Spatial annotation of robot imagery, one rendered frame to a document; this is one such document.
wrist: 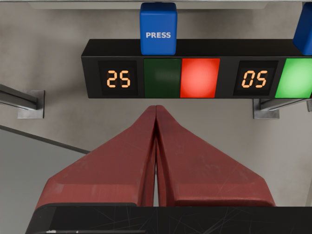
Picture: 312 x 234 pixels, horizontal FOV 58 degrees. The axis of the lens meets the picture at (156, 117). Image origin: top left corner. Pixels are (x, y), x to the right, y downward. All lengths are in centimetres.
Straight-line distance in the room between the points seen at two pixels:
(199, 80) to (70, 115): 73
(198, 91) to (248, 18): 79
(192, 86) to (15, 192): 20
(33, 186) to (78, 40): 72
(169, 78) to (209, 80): 3
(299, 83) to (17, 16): 95
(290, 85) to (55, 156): 23
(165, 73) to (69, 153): 13
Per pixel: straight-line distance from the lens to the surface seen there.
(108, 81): 23
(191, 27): 97
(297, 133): 98
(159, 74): 23
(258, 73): 24
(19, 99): 88
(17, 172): 32
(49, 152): 30
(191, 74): 23
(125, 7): 91
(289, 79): 25
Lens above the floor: 88
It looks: 85 degrees down
